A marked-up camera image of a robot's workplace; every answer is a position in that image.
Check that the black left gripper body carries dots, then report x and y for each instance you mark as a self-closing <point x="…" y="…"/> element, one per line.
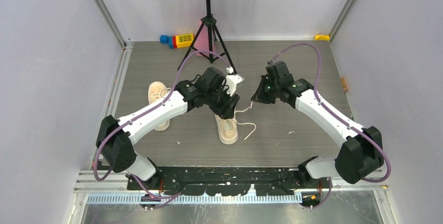
<point x="220" y="99"/>

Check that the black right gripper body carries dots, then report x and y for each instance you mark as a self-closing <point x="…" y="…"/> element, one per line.
<point x="271" y="93"/>

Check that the beige lace sneaker with laces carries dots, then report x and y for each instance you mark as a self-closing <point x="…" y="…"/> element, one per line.
<point x="228" y="128"/>

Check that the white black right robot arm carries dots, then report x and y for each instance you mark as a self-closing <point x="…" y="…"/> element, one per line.
<point x="361" y="150"/>

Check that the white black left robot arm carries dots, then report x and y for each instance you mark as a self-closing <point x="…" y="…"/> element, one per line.
<point x="117" y="137"/>

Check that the pink foam block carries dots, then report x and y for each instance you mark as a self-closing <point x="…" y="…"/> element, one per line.
<point x="202" y="41"/>

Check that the yellow toy block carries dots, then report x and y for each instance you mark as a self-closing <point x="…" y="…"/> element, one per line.
<point x="322" y="37"/>

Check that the small brown wooden block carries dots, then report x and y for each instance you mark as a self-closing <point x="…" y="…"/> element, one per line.
<point x="344" y="84"/>

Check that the colourful toy block train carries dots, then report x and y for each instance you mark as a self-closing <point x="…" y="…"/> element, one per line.
<point x="177" y="41"/>

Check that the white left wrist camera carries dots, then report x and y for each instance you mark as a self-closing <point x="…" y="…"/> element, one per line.
<point x="233" y="81"/>

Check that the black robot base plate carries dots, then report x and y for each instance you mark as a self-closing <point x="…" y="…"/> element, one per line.
<point x="228" y="181"/>

